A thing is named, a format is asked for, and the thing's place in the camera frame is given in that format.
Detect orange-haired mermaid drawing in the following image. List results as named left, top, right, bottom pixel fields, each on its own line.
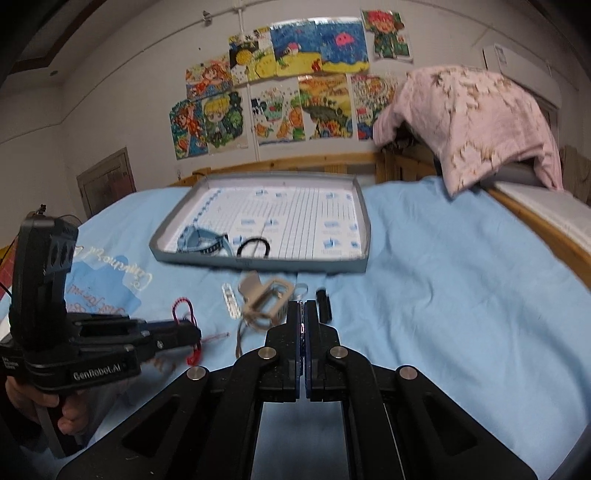
left=185, top=57, right=233, bottom=100

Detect red-haired figure drawing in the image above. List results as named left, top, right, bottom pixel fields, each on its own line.
left=361, top=8, right=413, bottom=64

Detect blond-haired figure drawing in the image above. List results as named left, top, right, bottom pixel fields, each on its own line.
left=203, top=91, right=249, bottom=154

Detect red cord bracelet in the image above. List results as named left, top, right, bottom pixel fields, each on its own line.
left=172, top=297, right=230, bottom=366

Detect white hairpin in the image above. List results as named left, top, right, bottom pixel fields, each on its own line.
left=222, top=282, right=242, bottom=318

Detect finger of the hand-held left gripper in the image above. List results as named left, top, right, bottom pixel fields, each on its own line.
left=69, top=313, right=203, bottom=347
left=124, top=342, right=200, bottom=366

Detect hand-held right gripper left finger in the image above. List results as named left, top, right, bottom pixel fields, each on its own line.
left=55, top=300, right=304, bottom=480

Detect small black hair clip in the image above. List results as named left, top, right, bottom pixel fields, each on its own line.
left=316, top=288, right=334, bottom=323

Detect pink jellyfish drawing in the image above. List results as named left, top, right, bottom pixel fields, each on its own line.
left=316, top=17, right=371, bottom=75

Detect person's left hand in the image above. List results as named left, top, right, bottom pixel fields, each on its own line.
left=6, top=377, right=89, bottom=437

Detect orange-haired girl blue drawing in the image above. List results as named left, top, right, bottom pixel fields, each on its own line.
left=170, top=99, right=209, bottom=160

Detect fish and oranges drawing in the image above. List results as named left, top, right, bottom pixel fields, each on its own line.
left=250, top=83, right=306, bottom=147

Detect pink floral blanket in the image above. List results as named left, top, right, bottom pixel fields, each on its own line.
left=373, top=65, right=564, bottom=197

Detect black hair tie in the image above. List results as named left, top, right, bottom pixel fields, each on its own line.
left=236, top=236, right=272, bottom=258

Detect blue sea fish drawing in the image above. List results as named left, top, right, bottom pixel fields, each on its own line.
left=270, top=21, right=320, bottom=77

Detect small wooden door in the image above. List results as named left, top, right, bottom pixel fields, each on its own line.
left=76, top=147, right=137, bottom=219

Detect beige hair claw clip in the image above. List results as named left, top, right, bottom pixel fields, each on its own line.
left=238, top=272, right=295, bottom=331

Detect orange landscape drawing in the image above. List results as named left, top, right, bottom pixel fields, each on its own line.
left=298, top=76, right=353, bottom=140

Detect grey shallow tray box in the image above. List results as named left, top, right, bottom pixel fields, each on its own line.
left=149, top=173, right=372, bottom=274

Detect white mattress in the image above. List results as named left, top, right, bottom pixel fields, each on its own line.
left=493, top=180, right=591, bottom=246

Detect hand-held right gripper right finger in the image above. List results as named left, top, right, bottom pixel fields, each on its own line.
left=304, top=300, right=536, bottom=480

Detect light blue wrist watch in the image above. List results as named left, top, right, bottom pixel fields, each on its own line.
left=178, top=226, right=230, bottom=257

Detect yellow and black sun drawing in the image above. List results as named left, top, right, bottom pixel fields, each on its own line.
left=229, top=30, right=277, bottom=86

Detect white air conditioner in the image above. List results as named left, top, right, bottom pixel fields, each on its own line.
left=482, top=43, right=562, bottom=108

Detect hanging olive clothes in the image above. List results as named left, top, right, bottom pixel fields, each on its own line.
left=560, top=145, right=591, bottom=205

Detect colourful town drawing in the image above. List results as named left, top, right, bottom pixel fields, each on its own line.
left=351, top=74, right=403, bottom=142

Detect wooden bed frame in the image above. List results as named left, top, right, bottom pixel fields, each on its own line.
left=168, top=143, right=591, bottom=294

